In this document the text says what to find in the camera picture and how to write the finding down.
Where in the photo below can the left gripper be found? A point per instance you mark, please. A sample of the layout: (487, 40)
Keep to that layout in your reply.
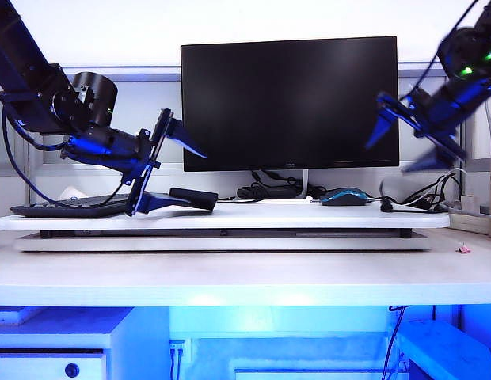
(107, 146)

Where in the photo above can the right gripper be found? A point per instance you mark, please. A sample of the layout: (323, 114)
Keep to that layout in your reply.
(447, 107)

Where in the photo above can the black portable hard drive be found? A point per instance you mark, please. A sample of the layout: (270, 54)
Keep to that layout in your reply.
(198, 197)

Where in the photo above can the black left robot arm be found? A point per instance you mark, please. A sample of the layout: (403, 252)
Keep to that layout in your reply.
(35, 91)

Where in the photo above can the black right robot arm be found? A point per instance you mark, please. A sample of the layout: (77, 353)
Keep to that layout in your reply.
(463, 47)

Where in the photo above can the white charger plug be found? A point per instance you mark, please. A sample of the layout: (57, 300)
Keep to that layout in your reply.
(470, 202)

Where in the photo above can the blue and black mouse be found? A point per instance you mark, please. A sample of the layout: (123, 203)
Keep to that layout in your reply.
(344, 196)

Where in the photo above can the black power adapter brick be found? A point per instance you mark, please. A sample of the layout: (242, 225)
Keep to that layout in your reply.
(261, 192)

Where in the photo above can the white riser base board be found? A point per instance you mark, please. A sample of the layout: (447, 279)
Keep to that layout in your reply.
(229, 244)

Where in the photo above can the white power strip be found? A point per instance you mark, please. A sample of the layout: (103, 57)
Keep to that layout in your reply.
(469, 223)

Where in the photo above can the white paper object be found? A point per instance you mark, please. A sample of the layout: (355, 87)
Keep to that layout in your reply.
(71, 193)

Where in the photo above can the black computer keyboard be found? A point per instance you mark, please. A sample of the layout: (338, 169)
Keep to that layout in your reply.
(71, 207)

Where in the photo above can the silver monitor stand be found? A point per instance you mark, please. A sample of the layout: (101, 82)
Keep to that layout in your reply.
(305, 186)

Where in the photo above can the small pink clip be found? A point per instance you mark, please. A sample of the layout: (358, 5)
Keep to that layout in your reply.
(463, 249)

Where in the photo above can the white desk riser board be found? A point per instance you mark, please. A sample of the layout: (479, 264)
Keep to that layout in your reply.
(289, 219)

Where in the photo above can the black computer monitor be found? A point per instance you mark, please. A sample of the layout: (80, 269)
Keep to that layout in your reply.
(289, 103)

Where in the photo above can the white drawer cabinet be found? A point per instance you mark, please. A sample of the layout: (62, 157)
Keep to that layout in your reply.
(51, 340)

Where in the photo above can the white computer case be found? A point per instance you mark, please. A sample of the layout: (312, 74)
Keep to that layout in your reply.
(447, 348)

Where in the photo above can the white flat block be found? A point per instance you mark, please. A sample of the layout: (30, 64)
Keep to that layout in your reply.
(14, 315)

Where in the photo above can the silver partition frame wide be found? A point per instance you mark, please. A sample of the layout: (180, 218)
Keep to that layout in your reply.
(142, 73)

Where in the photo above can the white wall socket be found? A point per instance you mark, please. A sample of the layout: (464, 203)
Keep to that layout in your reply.
(177, 346)

